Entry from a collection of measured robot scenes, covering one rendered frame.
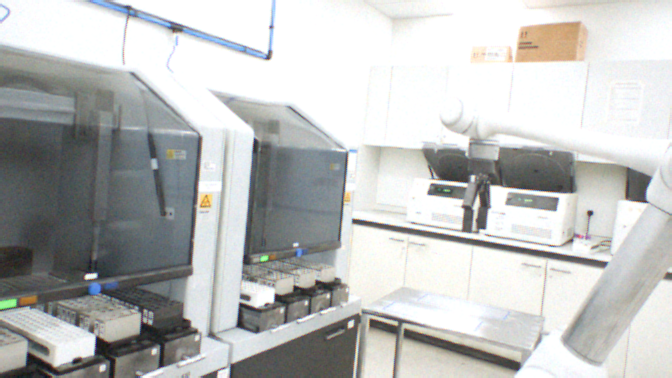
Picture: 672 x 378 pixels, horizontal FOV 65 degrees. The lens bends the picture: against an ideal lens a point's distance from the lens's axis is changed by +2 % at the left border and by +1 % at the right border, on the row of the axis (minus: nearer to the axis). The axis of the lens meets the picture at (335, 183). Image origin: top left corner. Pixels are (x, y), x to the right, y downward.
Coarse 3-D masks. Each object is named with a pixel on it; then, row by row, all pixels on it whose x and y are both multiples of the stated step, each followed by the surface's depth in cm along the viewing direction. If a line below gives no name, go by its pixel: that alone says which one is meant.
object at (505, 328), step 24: (408, 288) 231; (384, 312) 191; (408, 312) 194; (432, 312) 197; (456, 312) 200; (480, 312) 204; (504, 312) 207; (360, 336) 195; (480, 336) 175; (504, 336) 177; (528, 336) 180; (360, 360) 195
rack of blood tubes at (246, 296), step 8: (248, 288) 190; (256, 288) 191; (264, 288) 192; (272, 288) 192; (240, 296) 198; (248, 296) 199; (256, 296) 184; (264, 296) 187; (272, 296) 191; (256, 304) 184; (264, 304) 187
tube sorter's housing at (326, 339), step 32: (192, 96) 182; (320, 128) 241; (224, 160) 174; (224, 192) 174; (352, 192) 241; (224, 224) 174; (224, 256) 175; (320, 256) 240; (224, 288) 177; (224, 320) 179; (320, 320) 213; (256, 352) 181; (288, 352) 197; (320, 352) 216; (352, 352) 239
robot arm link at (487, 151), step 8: (472, 144) 153; (480, 144) 152; (488, 144) 151; (496, 144) 152; (472, 152) 153; (480, 152) 152; (488, 152) 151; (496, 152) 153; (480, 160) 153; (488, 160) 153; (496, 160) 154
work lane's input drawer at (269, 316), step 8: (240, 304) 187; (272, 304) 189; (280, 304) 190; (240, 312) 186; (248, 312) 184; (256, 312) 182; (264, 312) 182; (272, 312) 186; (280, 312) 190; (240, 320) 186; (248, 320) 184; (256, 320) 182; (264, 320) 183; (272, 320) 187; (280, 320) 190; (264, 328) 183; (280, 328) 184
